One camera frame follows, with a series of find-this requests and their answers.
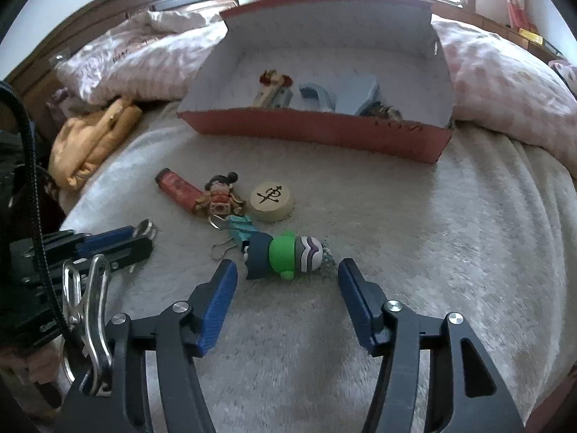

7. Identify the red cardboard box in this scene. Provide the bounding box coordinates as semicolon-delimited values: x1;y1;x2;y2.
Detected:
177;0;455;164

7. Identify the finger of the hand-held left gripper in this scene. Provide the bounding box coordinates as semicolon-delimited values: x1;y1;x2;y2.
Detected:
74;226;137;256
82;239;154;273

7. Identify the small red charm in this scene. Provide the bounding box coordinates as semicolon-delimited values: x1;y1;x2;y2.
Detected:
259;69;289;87

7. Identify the green and blue toy keychain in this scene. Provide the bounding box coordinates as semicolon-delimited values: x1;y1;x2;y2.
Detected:
243;230;336;283

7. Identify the light blue oval case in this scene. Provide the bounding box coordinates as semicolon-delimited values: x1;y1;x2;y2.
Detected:
336;74;380;115

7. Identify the dark wooden headboard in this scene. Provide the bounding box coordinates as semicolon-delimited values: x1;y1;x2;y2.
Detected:
6;0;239;95

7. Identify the notched wooden block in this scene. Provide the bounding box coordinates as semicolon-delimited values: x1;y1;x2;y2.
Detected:
252;83;282;109

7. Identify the white fluffy towel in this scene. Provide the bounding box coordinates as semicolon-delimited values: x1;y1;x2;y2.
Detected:
58;104;577;433

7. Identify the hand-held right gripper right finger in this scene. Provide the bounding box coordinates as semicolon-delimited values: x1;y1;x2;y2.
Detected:
338;258;526;433

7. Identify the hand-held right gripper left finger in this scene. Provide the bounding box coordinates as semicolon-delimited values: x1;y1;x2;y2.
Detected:
54;259;239;433

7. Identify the red lighter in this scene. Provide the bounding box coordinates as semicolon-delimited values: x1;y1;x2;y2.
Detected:
155;168;201;213

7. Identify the orange cloth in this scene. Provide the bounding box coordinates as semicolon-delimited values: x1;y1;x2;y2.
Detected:
47;97;144;191

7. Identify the black braided cable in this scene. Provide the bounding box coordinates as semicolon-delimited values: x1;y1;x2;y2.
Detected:
0;80;73;339

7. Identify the dark patterned pouch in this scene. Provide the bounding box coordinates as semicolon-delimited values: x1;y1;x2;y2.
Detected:
367;103;404;122

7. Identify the pink checkered quilt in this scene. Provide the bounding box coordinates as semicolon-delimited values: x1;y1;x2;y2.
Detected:
54;2;577;167

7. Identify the round wooden chess piece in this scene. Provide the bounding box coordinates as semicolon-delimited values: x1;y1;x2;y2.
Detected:
250;181;297;223

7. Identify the teal binder clip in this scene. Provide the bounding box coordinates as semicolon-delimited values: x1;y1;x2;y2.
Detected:
208;214;260;261

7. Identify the black-haired doll keychain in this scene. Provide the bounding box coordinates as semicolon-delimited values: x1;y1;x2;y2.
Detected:
191;171;246;217

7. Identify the silver metal clip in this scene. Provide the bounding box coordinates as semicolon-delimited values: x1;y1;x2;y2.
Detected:
61;254;113;398

